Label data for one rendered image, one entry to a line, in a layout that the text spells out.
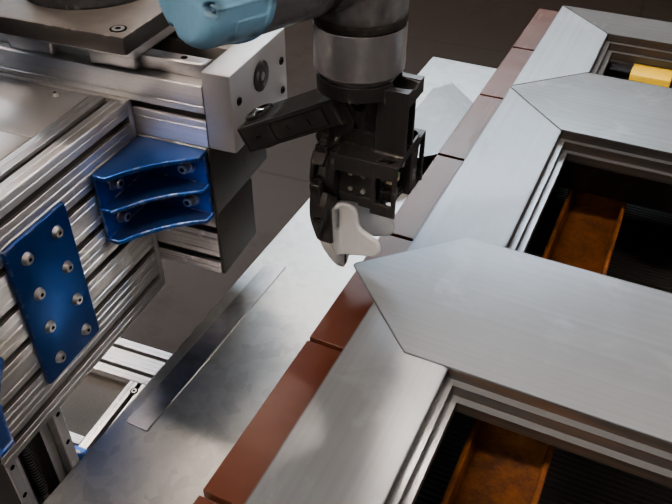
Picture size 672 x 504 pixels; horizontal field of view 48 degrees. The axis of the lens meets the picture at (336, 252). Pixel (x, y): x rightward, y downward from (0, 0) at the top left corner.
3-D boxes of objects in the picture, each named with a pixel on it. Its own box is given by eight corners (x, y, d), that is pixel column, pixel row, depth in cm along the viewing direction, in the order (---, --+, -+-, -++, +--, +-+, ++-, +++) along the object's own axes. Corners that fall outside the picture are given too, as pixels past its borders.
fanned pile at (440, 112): (513, 96, 138) (516, 76, 135) (443, 209, 110) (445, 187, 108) (449, 83, 142) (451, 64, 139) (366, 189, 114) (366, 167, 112)
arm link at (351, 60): (295, 27, 58) (340, -7, 63) (297, 82, 60) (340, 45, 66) (386, 45, 55) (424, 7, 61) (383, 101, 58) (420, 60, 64)
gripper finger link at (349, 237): (373, 296, 72) (376, 218, 66) (317, 278, 74) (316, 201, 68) (385, 276, 74) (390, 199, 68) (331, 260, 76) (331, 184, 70)
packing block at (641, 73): (667, 91, 119) (674, 68, 117) (663, 104, 116) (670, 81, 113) (628, 84, 121) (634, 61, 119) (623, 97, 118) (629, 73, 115)
